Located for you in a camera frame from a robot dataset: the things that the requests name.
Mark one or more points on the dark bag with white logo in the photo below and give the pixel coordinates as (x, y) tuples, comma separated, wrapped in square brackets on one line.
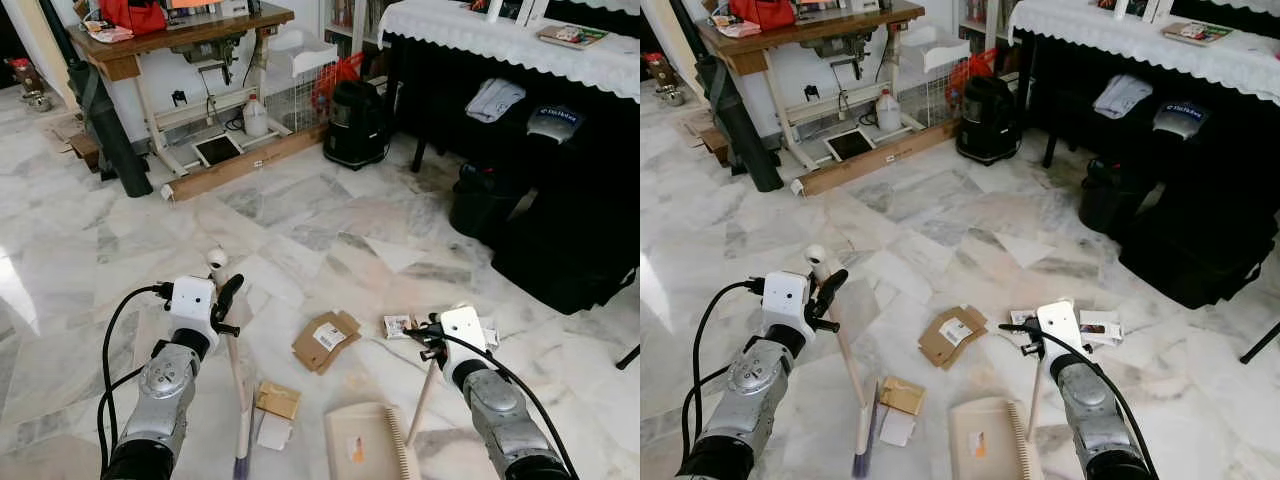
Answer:
[(1181, 118), (555, 123)]

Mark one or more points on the white box with dark print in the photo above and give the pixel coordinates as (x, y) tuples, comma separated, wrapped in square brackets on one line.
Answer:
[(490, 333), (1102, 328)]

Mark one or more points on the white plastic jug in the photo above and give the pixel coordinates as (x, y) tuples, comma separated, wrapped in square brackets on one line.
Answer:
[(888, 112), (256, 118)]

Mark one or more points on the white and brown carton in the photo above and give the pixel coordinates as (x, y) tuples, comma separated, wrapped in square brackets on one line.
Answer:
[(1020, 318), (397, 326)]

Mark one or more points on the small black bag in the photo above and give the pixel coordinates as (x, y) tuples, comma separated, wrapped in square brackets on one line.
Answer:
[(1115, 195), (488, 200)]

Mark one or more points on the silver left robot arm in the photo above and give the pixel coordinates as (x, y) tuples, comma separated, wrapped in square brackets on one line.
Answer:
[(160, 400), (745, 395)]

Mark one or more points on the large black bag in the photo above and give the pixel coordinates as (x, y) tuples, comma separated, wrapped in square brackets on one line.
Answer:
[(575, 240), (1200, 235)]

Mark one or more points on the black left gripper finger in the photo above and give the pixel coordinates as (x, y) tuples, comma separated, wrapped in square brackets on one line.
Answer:
[(825, 325), (228, 329), (233, 292), (836, 288)]

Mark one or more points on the white paper scrap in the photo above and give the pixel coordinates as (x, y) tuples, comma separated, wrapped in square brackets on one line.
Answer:
[(897, 428), (273, 432)]

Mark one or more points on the black rolled mat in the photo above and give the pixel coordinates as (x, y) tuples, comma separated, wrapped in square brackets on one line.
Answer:
[(748, 135), (115, 140)]

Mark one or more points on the white plastic basket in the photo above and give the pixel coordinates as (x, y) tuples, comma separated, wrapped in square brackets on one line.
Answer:
[(302, 52), (934, 48)]

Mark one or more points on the small metal pot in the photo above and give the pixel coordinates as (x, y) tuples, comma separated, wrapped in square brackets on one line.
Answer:
[(35, 98), (668, 92)]

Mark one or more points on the small wooden block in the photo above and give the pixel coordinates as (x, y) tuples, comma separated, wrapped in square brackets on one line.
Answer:
[(85, 150), (716, 146)]

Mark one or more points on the beige plastic dustpan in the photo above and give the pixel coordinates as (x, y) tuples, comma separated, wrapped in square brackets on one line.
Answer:
[(985, 440), (365, 440)]

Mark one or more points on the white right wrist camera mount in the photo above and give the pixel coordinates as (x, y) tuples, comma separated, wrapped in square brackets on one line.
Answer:
[(1060, 325), (464, 330)]

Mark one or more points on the small tan card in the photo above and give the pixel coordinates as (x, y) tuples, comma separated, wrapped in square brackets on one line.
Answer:
[(903, 395), (278, 400)]

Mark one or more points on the red handbag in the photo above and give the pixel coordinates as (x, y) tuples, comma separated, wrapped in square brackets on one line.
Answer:
[(132, 15), (762, 12)]

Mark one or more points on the wooden top sewing table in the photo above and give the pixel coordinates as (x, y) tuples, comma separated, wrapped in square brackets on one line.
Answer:
[(810, 25), (180, 30)]

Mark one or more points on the long wooden plank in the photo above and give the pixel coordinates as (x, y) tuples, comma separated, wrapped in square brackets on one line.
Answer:
[(875, 160), (245, 165)]

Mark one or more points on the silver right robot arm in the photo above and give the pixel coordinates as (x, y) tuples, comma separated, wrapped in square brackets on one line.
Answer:
[(1095, 410), (500, 415)]

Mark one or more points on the black stand leg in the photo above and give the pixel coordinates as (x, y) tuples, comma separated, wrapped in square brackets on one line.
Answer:
[(630, 357), (1262, 342)]

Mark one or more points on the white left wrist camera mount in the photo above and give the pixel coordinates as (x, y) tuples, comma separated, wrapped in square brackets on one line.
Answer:
[(192, 305), (785, 298)]

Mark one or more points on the green covered book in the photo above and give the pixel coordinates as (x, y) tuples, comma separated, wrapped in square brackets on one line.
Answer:
[(572, 36), (1197, 32)]

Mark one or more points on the pink cloth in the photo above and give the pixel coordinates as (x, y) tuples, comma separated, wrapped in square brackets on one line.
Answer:
[(108, 32), (736, 27)]

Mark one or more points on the grey folded cloth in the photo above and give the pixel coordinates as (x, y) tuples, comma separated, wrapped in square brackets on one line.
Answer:
[(1122, 96), (495, 100)]

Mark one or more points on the flattened brown cardboard box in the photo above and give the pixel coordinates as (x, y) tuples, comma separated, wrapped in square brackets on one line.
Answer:
[(312, 350), (938, 345)]

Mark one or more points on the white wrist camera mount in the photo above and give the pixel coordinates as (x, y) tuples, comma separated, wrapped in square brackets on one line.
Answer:
[(464, 330), (785, 298), (192, 305), (1060, 325)]

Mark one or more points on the red plastic bag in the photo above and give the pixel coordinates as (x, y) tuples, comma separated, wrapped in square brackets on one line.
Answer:
[(335, 78), (968, 72)]

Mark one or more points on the black vacuum cleaner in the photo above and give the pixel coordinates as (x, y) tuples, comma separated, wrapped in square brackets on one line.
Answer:
[(988, 120), (355, 125)]

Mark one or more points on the black sewing table pedal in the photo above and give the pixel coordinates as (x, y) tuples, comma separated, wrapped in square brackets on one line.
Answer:
[(217, 150), (850, 145)]

